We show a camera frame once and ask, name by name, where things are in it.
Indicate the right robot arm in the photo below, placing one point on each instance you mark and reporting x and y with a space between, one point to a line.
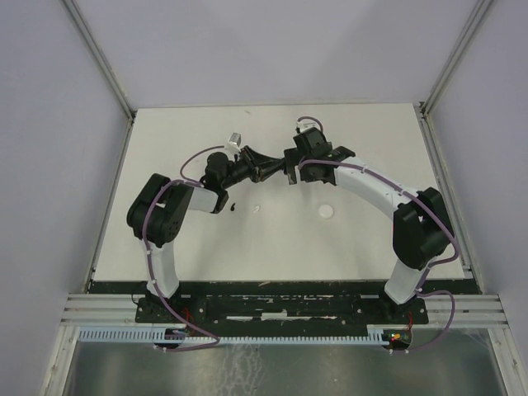
423 236

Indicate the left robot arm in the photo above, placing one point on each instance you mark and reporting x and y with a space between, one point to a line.
158 212

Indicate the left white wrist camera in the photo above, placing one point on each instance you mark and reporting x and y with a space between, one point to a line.
234 142

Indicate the aluminium frame post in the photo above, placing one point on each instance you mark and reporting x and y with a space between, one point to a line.
95 50
470 30

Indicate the white round charging case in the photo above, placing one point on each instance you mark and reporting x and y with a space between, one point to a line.
325 211

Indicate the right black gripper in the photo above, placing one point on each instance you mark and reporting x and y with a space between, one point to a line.
293 157

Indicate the left aluminium frame post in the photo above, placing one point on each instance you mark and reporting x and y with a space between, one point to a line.
95 50

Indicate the aluminium front rail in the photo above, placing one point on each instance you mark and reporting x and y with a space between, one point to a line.
469 311

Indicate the white slotted cable duct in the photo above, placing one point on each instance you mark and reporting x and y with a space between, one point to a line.
170 335

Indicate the right aluminium frame post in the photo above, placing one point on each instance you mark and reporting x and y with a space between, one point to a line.
470 30

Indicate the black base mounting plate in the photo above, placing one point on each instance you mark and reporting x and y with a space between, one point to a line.
230 308

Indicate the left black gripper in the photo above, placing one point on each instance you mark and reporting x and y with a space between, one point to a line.
268 166

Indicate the right controller board with LEDs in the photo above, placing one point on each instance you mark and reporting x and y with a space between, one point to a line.
399 339

